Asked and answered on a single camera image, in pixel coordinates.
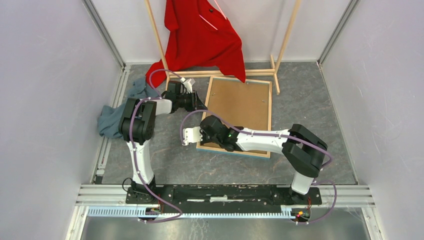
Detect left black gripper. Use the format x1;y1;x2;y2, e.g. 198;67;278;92
176;90;207;113

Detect blue picture frame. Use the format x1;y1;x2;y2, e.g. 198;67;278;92
196;75;274;160

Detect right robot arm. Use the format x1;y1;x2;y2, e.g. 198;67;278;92
198;115;329;204

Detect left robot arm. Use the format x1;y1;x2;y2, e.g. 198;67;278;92
118;78;206;204

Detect red shirt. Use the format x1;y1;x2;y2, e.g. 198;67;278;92
164;0;246;82

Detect wooden clothes rack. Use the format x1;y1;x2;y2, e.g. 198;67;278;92
144;0;302;95

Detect grey-blue cloth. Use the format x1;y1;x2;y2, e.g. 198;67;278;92
97;77;159;139

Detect pink clothes hanger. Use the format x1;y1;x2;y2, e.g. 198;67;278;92
196;0;228;31

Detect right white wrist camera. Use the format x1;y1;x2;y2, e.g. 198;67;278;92
182;126;203;146

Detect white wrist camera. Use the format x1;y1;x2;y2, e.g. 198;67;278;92
182;126;203;146
179;77;196;94

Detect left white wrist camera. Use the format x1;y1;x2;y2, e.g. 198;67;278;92
179;77;196;94

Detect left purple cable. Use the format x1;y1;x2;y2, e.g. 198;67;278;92
127;68;184;224

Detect purple cable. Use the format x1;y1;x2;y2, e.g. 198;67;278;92
179;109;338;225
127;68;184;224

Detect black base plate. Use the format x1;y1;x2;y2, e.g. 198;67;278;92
125;183;323;214

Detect white cable duct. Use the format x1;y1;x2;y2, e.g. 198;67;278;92
87;206;295;220

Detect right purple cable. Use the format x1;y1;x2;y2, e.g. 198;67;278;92
179;109;338;225

